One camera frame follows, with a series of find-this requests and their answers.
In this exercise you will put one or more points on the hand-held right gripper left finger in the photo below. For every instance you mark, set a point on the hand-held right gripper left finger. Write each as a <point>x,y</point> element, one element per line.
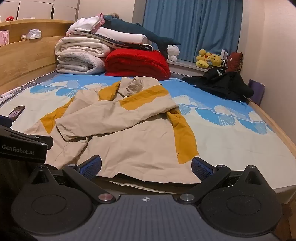
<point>90,167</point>

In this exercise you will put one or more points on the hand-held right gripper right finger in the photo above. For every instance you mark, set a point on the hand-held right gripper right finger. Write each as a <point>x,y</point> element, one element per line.
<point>202,170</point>

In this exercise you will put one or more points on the beige and mustard jacket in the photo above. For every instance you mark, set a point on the beige and mustard jacket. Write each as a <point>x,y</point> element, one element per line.
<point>127,139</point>

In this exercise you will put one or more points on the black clothes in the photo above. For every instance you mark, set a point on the black clothes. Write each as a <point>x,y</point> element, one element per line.
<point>222,83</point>

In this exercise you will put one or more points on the black smartphone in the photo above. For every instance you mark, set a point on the black smartphone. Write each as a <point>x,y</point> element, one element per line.
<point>16,112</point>

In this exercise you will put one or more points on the blue white patterned bed sheet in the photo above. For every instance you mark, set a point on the blue white patterned bed sheet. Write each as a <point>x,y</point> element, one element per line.
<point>231,139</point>

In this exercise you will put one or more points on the wooden headboard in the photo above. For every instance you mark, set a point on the wooden headboard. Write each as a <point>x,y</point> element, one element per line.
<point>23,58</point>

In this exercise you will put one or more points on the purple bag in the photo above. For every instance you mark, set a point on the purple bag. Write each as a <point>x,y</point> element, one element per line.
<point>256,91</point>

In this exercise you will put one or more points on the white fuzzy folded blanket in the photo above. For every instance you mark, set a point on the white fuzzy folded blanket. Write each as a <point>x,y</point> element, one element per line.
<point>76,63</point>

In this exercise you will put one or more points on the grey window sill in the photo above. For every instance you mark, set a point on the grey window sill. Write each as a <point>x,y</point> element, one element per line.
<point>185,67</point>

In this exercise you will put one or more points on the striped small toy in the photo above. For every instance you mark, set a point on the striped small toy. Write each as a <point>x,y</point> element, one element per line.
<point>222,64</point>

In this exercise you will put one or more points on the yellow bear plush toy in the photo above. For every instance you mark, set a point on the yellow bear plush toy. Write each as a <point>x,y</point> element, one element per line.
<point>216,59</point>

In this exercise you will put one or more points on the yellow duck plush toy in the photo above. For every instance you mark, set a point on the yellow duck plush toy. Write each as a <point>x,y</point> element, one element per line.
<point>202,58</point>

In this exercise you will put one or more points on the dark red cushion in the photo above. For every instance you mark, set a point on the dark red cushion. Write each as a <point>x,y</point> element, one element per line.
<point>235,61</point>

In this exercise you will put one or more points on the red folded blanket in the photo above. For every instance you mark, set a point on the red folded blanket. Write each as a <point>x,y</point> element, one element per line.
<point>136,62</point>

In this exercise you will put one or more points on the pink gift bag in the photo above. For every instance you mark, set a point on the pink gift bag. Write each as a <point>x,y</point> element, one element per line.
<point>4,37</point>

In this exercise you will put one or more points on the tissue pack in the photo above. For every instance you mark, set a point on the tissue pack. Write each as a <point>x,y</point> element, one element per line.
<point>34,33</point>

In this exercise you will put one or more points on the cream folded quilt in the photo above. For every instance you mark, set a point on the cream folded quilt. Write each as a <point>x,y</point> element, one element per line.
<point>78,45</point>

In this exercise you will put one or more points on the white plush toy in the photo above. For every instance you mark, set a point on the white plush toy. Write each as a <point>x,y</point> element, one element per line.
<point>173,52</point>

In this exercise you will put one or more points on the white wardrobe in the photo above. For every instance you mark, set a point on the white wardrobe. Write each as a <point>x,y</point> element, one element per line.
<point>34,9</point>

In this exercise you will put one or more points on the pink and white cloth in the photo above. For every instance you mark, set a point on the pink and white cloth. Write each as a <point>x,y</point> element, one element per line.
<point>85,23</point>

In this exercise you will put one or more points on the dark blue shark plush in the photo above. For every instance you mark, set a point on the dark blue shark plush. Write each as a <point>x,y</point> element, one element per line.
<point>129,26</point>

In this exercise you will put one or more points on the blue curtain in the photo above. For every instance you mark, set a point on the blue curtain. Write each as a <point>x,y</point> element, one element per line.
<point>196,23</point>

